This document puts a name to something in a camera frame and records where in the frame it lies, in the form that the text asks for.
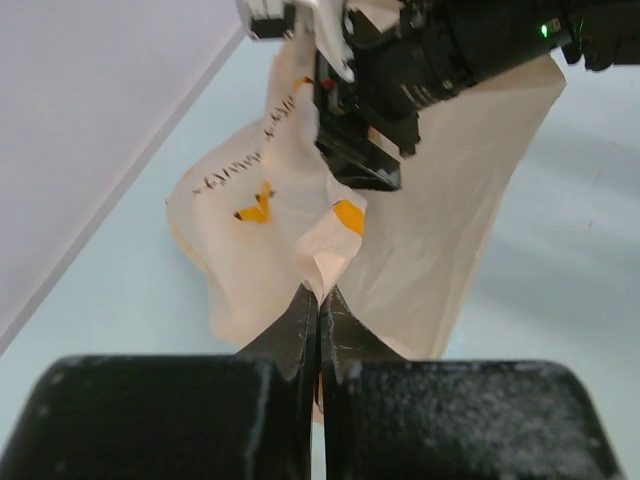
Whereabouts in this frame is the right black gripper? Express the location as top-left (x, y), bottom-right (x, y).
top-left (314, 1), bottom-right (568, 191)

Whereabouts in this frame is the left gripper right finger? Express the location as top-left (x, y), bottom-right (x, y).
top-left (319, 291), bottom-right (624, 479)

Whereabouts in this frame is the translucent peach plastic bag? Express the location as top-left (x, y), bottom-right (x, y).
top-left (164, 0), bottom-right (569, 416)

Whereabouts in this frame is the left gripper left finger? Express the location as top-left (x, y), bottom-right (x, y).
top-left (1, 288), bottom-right (318, 479)

